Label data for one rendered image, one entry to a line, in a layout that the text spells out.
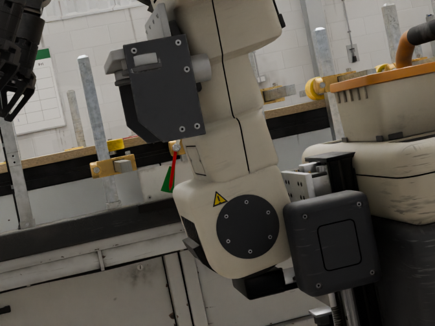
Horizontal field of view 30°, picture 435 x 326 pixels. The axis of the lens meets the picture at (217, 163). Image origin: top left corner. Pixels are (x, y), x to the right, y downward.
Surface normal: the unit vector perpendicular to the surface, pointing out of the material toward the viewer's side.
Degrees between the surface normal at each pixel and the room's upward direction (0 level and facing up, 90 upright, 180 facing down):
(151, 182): 90
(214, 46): 90
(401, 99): 92
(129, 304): 90
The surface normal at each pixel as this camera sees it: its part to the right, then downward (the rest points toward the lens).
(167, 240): 0.20, 0.01
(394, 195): -0.96, 0.21
